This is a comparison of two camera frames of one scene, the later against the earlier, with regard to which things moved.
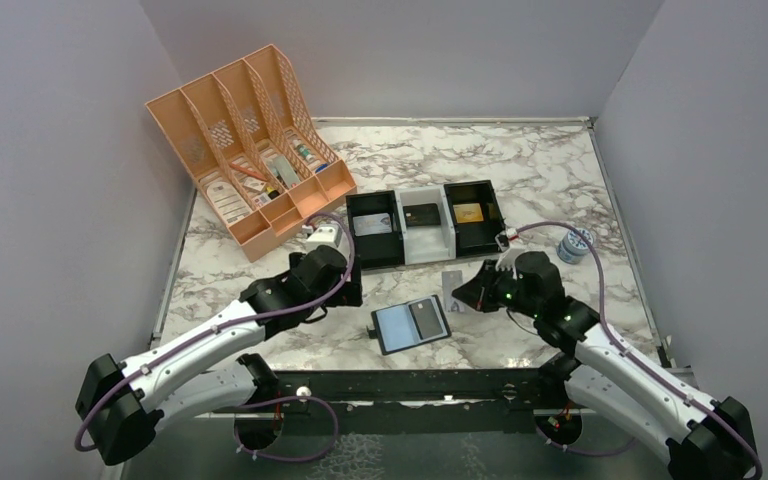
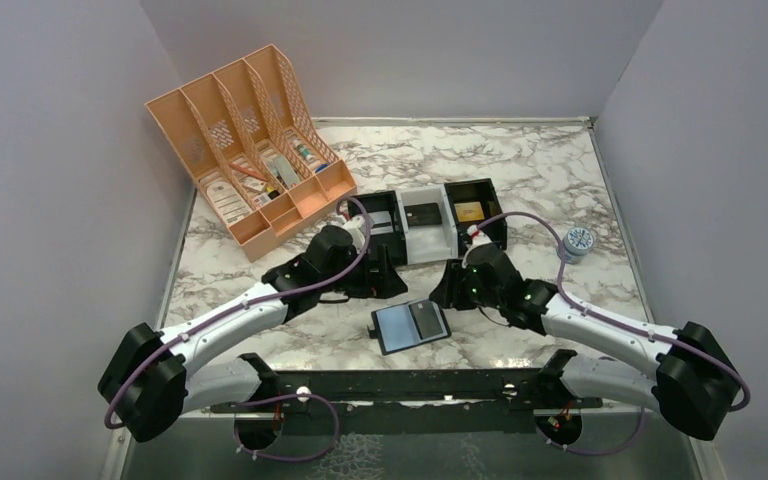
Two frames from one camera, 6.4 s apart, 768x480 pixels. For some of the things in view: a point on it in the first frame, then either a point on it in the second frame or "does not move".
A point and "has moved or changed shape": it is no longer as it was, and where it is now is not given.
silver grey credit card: x=451 y=279 has moved or changed shape
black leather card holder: x=409 y=324 does not move
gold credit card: x=468 y=213 does not move
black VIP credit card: x=422 y=215 does not move
